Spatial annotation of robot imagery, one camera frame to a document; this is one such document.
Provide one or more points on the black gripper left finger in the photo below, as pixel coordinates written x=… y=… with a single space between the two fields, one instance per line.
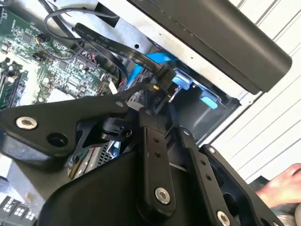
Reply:
x=47 y=117

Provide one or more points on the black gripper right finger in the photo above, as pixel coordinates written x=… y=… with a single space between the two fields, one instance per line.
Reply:
x=204 y=168

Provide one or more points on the bare person hand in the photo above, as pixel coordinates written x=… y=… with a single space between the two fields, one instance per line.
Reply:
x=284 y=186

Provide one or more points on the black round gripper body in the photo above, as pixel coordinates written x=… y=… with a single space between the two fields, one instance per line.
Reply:
x=103 y=195

